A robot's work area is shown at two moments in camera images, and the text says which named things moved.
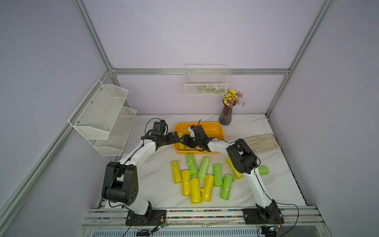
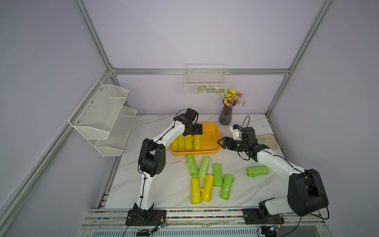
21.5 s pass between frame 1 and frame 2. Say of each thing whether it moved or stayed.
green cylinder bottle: stayed
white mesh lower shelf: stayed
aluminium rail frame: stayed
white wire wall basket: stayed
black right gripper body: moved
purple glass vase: stayed
